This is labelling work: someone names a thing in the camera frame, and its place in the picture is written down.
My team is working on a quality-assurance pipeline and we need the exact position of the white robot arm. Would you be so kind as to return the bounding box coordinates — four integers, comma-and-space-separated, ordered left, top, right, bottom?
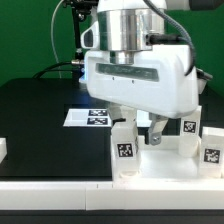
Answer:
81, 0, 224, 145

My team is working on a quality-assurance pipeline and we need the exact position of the white left barrier piece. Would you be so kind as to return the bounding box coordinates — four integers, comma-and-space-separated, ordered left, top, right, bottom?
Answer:
0, 138, 7, 164

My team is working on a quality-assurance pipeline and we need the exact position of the grey corrugated hose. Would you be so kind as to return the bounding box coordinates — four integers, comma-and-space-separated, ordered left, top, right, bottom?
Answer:
143, 0, 197, 77

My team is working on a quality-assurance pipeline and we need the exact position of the white thin cable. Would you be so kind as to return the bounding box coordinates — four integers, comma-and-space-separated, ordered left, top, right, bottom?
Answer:
50, 0, 65, 79

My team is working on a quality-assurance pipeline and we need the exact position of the white front barrier wall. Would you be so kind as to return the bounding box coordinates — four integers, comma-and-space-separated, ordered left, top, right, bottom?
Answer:
0, 180, 224, 210

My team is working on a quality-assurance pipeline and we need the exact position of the white marker sheet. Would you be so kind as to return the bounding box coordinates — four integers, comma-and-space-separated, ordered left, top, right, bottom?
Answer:
63, 108, 151, 128

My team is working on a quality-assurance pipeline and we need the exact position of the black cable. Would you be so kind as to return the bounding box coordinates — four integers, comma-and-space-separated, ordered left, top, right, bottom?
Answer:
32, 61, 84, 80

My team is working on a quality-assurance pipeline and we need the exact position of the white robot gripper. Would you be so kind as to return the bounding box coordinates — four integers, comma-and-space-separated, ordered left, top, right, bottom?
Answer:
85, 45, 198, 146

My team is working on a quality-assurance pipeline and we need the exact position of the white square tabletop tray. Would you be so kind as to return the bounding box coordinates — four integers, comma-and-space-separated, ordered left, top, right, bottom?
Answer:
110, 134, 224, 183

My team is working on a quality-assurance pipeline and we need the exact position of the black camera stand pole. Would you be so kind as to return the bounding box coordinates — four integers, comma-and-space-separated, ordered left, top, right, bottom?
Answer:
63, 0, 99, 67

